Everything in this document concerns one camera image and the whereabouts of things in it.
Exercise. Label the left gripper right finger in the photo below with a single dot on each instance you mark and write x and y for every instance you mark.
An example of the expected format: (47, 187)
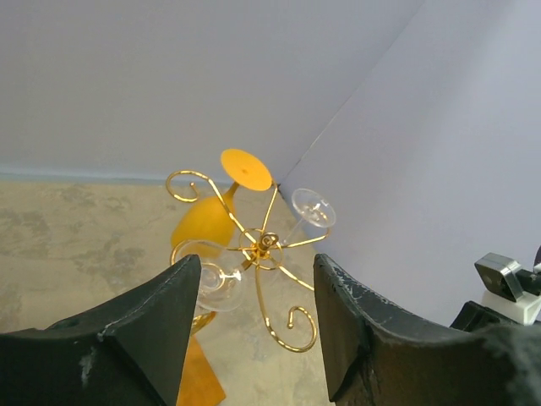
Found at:
(377, 353)

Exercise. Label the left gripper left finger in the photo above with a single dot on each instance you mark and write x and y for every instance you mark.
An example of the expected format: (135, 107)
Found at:
(129, 350)

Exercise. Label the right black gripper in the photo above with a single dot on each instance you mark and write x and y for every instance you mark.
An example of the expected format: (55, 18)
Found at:
(473, 316)

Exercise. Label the clear wine glass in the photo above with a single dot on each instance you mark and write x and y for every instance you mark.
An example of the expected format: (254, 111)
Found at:
(221, 284)
(312, 209)

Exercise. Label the yellow plastic wine glass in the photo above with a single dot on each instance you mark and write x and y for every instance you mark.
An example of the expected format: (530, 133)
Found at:
(214, 218)

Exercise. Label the gold wire wine glass rack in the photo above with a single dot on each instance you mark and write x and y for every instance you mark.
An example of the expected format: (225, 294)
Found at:
(254, 248)

